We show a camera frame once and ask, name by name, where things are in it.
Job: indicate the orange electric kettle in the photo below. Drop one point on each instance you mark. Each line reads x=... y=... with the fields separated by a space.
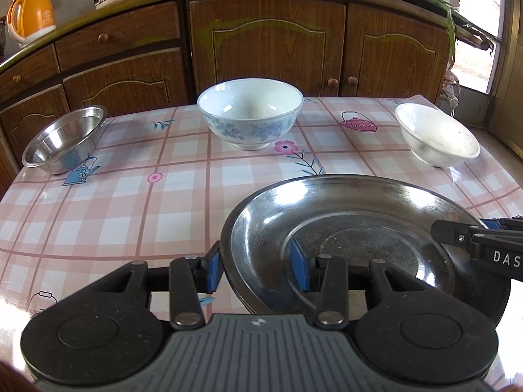
x=28 y=20

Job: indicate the brown wooden cabinet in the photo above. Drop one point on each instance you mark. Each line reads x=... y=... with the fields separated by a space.
x=141 y=55

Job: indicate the small steel bowl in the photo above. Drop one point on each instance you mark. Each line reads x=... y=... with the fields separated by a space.
x=67 y=141

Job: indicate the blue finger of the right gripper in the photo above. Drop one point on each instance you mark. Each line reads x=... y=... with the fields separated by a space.
x=514 y=223

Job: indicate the white ceramic bowl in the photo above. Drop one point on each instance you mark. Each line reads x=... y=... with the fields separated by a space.
x=434 y=137

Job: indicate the pink plaid tablecloth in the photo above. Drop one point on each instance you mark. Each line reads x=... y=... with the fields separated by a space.
x=161 y=185

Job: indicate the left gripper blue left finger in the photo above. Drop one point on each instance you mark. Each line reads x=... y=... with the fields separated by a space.
x=189 y=277

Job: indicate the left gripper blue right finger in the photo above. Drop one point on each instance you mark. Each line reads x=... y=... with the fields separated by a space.
x=325 y=275

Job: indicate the blue floral ceramic bowl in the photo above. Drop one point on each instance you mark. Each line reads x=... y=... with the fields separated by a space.
x=250 y=113

